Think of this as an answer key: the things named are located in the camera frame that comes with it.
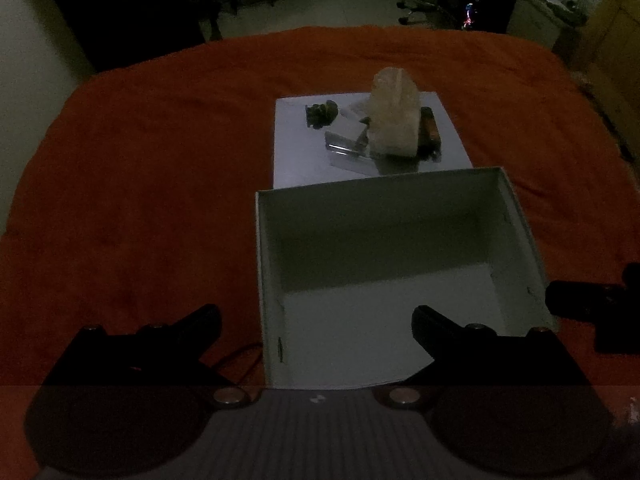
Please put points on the dark rectangular case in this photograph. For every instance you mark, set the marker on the dark rectangular case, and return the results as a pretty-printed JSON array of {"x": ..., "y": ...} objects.
[{"x": 429, "y": 127}]

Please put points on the small transparent plastic box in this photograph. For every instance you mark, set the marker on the small transparent plastic box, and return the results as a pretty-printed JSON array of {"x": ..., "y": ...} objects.
[{"x": 345, "y": 140}]

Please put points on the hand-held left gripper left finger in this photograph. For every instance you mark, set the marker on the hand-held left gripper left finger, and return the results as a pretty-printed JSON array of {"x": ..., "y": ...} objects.
[{"x": 207, "y": 322}]

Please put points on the white box lid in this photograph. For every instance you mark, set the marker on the white box lid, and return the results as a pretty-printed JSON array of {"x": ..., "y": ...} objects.
[{"x": 300, "y": 150}]

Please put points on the office chair base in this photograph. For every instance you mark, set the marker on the office chair base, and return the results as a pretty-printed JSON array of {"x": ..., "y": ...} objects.
[{"x": 420, "y": 6}]

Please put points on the dark green small item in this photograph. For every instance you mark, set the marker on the dark green small item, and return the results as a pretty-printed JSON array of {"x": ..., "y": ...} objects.
[{"x": 321, "y": 114}]

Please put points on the yellow wooden cabinet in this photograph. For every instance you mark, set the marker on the yellow wooden cabinet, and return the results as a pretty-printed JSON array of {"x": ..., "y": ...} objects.
[{"x": 612, "y": 40}]

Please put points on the white cardboard box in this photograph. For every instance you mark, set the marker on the white cardboard box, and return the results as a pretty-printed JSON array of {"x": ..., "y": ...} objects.
[{"x": 380, "y": 320}]

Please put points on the dark tall furniture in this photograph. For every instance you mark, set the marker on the dark tall furniture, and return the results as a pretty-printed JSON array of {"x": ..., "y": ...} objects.
[{"x": 125, "y": 5}]

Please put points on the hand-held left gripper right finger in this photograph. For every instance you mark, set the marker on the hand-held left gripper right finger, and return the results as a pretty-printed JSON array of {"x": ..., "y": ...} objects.
[{"x": 425, "y": 325}]

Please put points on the orange cloth desktop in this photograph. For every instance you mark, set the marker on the orange cloth desktop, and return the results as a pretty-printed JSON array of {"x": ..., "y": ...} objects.
[{"x": 150, "y": 185}]

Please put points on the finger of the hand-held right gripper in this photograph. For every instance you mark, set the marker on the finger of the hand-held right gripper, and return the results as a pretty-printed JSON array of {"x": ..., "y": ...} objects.
[{"x": 572, "y": 300}]

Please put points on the computer tower with coloured lights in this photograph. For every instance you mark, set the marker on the computer tower with coloured lights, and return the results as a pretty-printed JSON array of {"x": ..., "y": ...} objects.
[{"x": 475, "y": 5}]

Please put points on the white cabinet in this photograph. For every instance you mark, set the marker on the white cabinet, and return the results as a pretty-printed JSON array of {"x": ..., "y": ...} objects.
[{"x": 537, "y": 20}]

